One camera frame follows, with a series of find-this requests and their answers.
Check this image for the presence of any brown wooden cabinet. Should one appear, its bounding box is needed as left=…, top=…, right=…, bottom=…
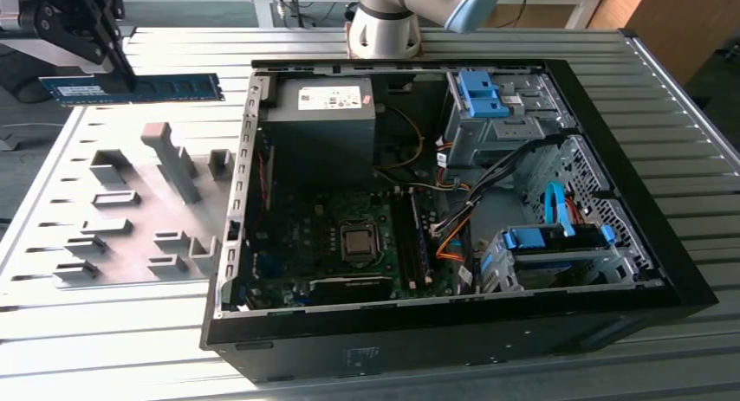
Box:
left=627, top=0, right=740, bottom=86

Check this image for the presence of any silver CPU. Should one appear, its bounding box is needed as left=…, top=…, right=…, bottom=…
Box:
left=345, top=231, right=375, bottom=255

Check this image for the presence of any black cable bundle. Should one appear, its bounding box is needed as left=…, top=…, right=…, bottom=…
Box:
left=431, top=134, right=572, bottom=237

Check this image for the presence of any grey metal drive cage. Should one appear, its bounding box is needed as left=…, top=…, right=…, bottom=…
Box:
left=444, top=69, right=578, bottom=171

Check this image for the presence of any black open PC case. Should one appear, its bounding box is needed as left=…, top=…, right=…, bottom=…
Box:
left=200, top=58, right=722, bottom=383

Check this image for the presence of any wooden desk white frame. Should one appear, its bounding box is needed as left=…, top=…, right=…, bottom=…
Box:
left=121, top=0, right=618, bottom=29

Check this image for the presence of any black graphics card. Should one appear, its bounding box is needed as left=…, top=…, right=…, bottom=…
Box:
left=308, top=274, right=396, bottom=303

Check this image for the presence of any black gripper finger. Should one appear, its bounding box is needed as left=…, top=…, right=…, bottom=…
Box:
left=81, top=0, right=139, bottom=96

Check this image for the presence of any grey parts rack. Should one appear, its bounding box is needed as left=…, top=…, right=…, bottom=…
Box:
left=51, top=121, right=242, bottom=292

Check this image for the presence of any yellow power cable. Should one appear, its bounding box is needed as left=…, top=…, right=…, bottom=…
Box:
left=373, top=106, right=428, bottom=173

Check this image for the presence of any hard disk in blue carrier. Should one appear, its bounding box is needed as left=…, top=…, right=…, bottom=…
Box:
left=500, top=223, right=618, bottom=254

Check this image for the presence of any grey perforated disk cage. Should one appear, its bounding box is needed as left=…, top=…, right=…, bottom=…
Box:
left=475, top=240, right=647, bottom=294

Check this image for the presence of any blue RAM stick white sticker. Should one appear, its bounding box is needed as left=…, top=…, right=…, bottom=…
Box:
left=39, top=73, right=228, bottom=110

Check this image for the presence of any blue plastic drive latch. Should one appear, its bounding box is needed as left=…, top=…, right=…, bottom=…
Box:
left=456, top=70, right=515, bottom=120

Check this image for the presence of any red twisted wire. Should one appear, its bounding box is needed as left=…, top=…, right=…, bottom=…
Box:
left=257, top=151, right=274, bottom=212

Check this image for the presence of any blue flat data cable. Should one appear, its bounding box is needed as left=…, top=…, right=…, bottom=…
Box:
left=543, top=180, right=579, bottom=237

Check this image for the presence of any orange red yellow cable harness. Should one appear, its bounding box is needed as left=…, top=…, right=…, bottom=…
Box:
left=433, top=136, right=473, bottom=263

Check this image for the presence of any green motherboard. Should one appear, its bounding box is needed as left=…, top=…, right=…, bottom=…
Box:
left=242, top=188, right=464, bottom=309

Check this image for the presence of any grey power supply unit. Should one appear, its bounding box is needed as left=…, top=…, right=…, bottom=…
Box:
left=262, top=75, right=381, bottom=190

